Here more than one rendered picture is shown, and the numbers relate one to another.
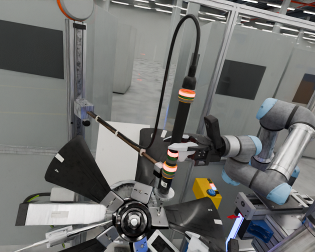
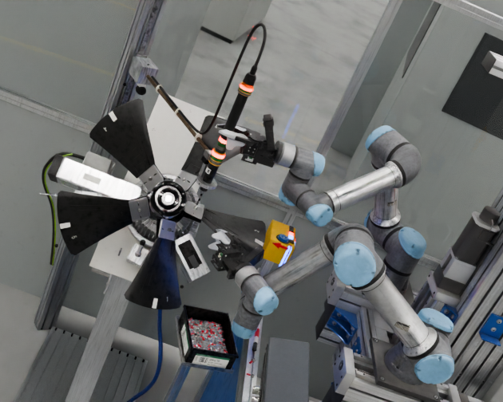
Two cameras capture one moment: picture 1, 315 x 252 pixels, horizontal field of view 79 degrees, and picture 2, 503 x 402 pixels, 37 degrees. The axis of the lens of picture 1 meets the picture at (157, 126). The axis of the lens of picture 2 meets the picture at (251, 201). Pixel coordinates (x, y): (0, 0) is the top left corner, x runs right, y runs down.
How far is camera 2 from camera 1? 1.83 m
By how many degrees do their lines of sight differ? 7
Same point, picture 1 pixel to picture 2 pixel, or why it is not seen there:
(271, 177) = (317, 197)
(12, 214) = not seen: outside the picture
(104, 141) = (158, 120)
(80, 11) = not seen: outside the picture
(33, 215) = (66, 170)
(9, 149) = (12, 97)
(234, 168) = (288, 183)
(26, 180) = (15, 155)
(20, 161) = (19, 120)
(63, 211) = (96, 177)
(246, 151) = (301, 165)
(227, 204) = not seen: hidden behind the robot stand
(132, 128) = (200, 115)
